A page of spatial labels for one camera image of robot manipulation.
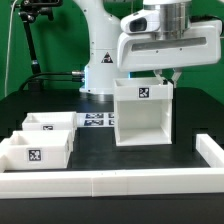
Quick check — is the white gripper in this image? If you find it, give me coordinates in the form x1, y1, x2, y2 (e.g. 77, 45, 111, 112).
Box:
117, 17, 222, 87

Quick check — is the white drawer cabinet frame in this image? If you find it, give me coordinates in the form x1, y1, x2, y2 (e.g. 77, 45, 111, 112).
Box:
114, 77, 173, 146

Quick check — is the white drawer box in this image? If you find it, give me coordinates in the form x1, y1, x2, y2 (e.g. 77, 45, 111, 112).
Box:
22, 112, 77, 136
6, 130, 73, 170

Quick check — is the white front drawer box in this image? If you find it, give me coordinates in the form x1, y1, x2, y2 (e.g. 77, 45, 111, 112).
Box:
6, 130, 73, 170

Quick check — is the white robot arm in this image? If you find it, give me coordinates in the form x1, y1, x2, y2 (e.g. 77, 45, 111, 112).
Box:
73, 0, 224, 96

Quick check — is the fiducial marker sheet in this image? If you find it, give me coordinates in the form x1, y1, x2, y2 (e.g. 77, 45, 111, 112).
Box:
77, 112, 114, 127

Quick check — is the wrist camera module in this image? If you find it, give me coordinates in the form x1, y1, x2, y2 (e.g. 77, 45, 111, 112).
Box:
121, 10, 160, 34

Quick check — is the black cable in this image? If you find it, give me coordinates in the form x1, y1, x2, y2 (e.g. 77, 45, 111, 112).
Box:
18, 70, 86, 93

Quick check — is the white right barrier rail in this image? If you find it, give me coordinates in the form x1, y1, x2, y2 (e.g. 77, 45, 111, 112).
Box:
196, 134, 224, 168

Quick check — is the white barrier rail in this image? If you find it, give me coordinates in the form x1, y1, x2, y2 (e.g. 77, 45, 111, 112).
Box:
196, 134, 224, 168
0, 168, 224, 199
0, 138, 13, 172

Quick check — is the black camera stand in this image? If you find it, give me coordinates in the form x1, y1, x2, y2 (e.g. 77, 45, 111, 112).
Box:
18, 0, 64, 91

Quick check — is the white front barrier rail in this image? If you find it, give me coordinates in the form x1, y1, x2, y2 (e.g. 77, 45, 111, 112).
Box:
0, 168, 224, 199

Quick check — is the white left barrier rail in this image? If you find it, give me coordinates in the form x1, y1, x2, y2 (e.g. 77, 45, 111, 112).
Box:
0, 138, 13, 172

